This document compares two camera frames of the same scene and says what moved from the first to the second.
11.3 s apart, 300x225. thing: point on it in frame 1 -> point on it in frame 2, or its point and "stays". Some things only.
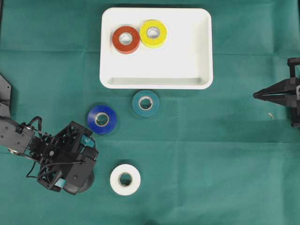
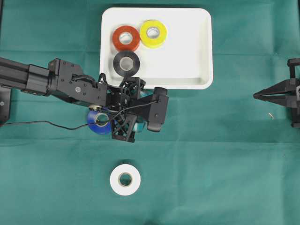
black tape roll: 90,183 -> 136,62
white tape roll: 123,189 stays
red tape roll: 125,48 stays
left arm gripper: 57,154 -> 123,102
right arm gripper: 275,93 stays
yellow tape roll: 156,42 stays
